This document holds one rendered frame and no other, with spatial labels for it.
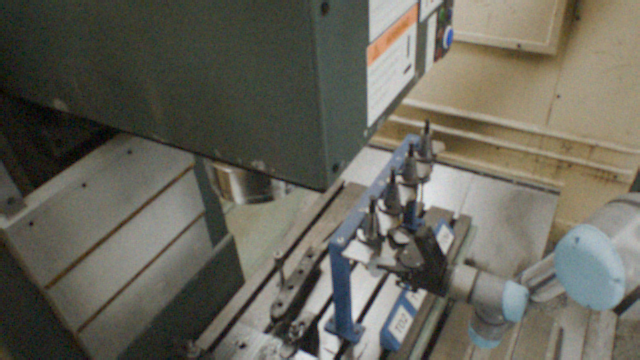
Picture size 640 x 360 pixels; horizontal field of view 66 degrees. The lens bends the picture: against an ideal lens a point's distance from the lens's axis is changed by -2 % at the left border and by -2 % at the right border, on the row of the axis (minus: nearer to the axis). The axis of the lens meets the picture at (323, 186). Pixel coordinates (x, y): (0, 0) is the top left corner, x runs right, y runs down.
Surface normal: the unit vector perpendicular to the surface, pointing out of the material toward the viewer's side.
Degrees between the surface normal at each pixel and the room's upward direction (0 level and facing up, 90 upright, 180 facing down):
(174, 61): 90
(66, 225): 90
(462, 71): 90
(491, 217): 24
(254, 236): 0
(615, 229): 2
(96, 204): 90
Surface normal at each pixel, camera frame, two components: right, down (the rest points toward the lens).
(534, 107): -0.49, 0.58
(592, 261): -0.87, 0.33
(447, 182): -0.25, -0.47
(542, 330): 0.00, -0.85
